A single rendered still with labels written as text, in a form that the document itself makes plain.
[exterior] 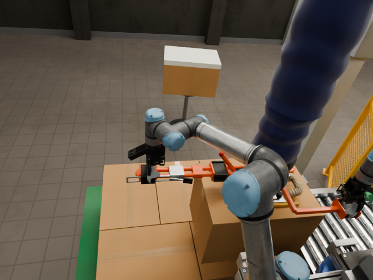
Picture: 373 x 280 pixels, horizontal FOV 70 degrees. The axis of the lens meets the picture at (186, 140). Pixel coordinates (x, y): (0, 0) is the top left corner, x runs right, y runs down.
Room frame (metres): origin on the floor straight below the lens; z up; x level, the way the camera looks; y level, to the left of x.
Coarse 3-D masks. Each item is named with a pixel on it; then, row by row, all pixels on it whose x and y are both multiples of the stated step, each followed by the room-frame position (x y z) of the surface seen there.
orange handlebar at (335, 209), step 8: (160, 168) 0.90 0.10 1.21; (168, 168) 0.91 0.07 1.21; (184, 168) 0.93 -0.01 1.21; (192, 168) 0.93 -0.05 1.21; (200, 168) 0.94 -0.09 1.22; (208, 168) 0.95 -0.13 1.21; (240, 168) 0.99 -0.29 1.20; (184, 176) 0.88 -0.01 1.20; (192, 176) 0.89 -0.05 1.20; (200, 176) 0.90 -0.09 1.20; (208, 176) 0.91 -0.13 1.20; (288, 192) 0.86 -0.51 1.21; (288, 200) 0.82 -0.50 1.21; (296, 208) 0.78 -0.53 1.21; (304, 208) 0.78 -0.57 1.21; (312, 208) 0.79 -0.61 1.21; (320, 208) 0.79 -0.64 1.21; (328, 208) 0.80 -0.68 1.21; (336, 208) 0.81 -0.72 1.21
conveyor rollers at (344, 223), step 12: (324, 204) 1.40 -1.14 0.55; (372, 204) 1.47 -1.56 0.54; (336, 216) 1.32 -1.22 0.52; (360, 216) 1.34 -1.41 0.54; (372, 216) 1.35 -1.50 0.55; (324, 228) 1.18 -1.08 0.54; (336, 228) 1.19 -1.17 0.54; (348, 228) 1.21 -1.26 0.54; (360, 228) 1.22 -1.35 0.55; (372, 228) 1.23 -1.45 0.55; (312, 240) 1.07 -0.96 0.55; (324, 240) 1.08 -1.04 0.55; (360, 240) 1.12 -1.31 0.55; (372, 240) 1.13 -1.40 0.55; (312, 252) 0.99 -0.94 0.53; (324, 252) 1.00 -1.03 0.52
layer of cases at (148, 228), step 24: (120, 168) 1.49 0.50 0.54; (120, 192) 1.25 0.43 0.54; (144, 192) 1.28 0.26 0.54; (168, 192) 1.31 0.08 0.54; (120, 216) 1.05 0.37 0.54; (144, 216) 1.08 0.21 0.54; (168, 216) 1.10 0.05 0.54; (120, 240) 0.88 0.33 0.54; (144, 240) 0.90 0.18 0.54; (168, 240) 0.92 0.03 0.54; (192, 240) 0.95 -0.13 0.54; (120, 264) 0.73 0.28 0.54; (144, 264) 0.75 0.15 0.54; (168, 264) 0.77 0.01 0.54; (192, 264) 0.79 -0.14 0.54; (216, 264) 0.81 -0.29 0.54
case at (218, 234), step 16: (192, 192) 1.10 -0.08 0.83; (208, 192) 0.91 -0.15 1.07; (304, 192) 1.01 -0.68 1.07; (192, 208) 1.05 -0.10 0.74; (208, 208) 0.82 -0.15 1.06; (224, 208) 0.83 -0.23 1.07; (288, 208) 0.88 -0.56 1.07; (208, 224) 0.77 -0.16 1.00; (224, 224) 0.74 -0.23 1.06; (240, 224) 0.76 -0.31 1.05; (272, 224) 0.81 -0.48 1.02; (288, 224) 0.83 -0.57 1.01; (304, 224) 0.85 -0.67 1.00; (208, 240) 0.73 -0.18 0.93; (224, 240) 0.75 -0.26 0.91; (240, 240) 0.77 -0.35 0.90; (272, 240) 0.82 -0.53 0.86; (288, 240) 0.85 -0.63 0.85; (304, 240) 0.87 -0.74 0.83; (208, 256) 0.74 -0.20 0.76; (224, 256) 0.76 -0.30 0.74
